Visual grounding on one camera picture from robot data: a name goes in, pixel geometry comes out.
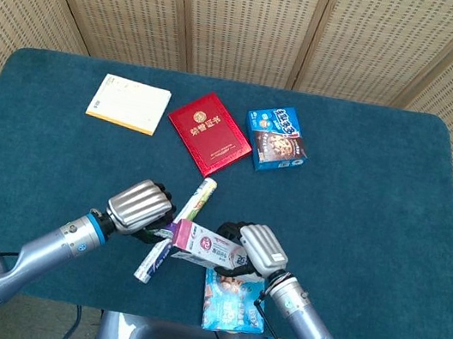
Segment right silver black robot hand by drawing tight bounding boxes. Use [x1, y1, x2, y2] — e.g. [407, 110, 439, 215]
[208, 216, 295, 287]

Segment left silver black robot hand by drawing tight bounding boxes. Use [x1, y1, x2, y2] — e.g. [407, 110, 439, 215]
[100, 173, 181, 248]

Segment purple toothpaste tube white cap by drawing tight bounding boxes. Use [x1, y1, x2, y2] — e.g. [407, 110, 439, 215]
[147, 224, 178, 242]

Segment white pink toothpaste box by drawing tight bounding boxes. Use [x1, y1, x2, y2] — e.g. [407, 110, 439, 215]
[166, 216, 273, 285]

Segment flat light blue cookie box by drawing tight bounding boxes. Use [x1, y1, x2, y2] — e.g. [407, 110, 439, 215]
[196, 266, 274, 339]

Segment thick blue brown cookie box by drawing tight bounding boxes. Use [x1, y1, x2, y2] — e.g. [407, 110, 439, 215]
[238, 99, 317, 180]

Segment cling film roll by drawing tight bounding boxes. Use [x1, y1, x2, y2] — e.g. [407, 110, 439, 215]
[132, 167, 220, 293]

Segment red certificate book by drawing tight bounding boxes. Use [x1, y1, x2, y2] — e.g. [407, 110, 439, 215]
[159, 85, 262, 185]

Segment cream notepad yellow edge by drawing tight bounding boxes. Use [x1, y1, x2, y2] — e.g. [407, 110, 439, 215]
[82, 70, 174, 139]

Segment teal table mat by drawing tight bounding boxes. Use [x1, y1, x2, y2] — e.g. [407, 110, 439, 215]
[0, 42, 453, 339]

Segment woven wooden folding screen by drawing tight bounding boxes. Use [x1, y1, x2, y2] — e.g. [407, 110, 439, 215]
[0, 0, 453, 260]

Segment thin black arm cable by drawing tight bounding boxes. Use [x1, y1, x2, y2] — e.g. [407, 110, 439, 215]
[249, 286, 306, 339]

